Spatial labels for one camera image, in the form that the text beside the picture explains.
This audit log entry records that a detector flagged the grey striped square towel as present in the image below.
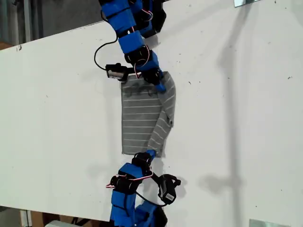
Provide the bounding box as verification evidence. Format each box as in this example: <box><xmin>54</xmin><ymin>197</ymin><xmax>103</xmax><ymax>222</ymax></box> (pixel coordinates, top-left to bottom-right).
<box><xmin>120</xmin><ymin>70</ymin><xmax>178</xmax><ymax>158</ymax></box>

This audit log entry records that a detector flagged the white table leg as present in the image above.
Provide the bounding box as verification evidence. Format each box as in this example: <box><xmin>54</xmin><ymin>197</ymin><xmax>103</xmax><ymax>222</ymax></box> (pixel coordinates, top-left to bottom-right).
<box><xmin>20</xmin><ymin>209</ymin><xmax>33</xmax><ymax>227</ymax></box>

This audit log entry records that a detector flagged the red white servo wire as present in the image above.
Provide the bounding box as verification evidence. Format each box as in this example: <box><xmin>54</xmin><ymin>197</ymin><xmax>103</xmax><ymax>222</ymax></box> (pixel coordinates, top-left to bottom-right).
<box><xmin>106</xmin><ymin>172</ymin><xmax>154</xmax><ymax>190</ymax></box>
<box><xmin>133</xmin><ymin>48</ymin><xmax>152</xmax><ymax>79</ymax></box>

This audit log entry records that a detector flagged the short black camera stalk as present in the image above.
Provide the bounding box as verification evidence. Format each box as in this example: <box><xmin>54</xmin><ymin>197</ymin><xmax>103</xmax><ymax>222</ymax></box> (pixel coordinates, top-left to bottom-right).
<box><xmin>150</xmin><ymin>172</ymin><xmax>164</xmax><ymax>187</ymax></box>
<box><xmin>124</xmin><ymin>67</ymin><xmax>143</xmax><ymax>78</ymax></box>

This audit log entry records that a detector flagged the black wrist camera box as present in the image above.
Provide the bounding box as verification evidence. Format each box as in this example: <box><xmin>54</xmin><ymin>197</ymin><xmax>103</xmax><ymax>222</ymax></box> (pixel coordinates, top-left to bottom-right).
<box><xmin>105</xmin><ymin>63</ymin><xmax>128</xmax><ymax>82</ymax></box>
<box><xmin>158</xmin><ymin>174</ymin><xmax>182</xmax><ymax>204</ymax></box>

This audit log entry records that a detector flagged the black camera cable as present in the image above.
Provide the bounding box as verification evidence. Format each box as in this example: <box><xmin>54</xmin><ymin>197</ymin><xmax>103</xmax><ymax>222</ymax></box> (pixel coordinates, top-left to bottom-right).
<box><xmin>94</xmin><ymin>32</ymin><xmax>119</xmax><ymax>71</ymax></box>
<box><xmin>136</xmin><ymin>191</ymin><xmax>168</xmax><ymax>208</ymax></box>

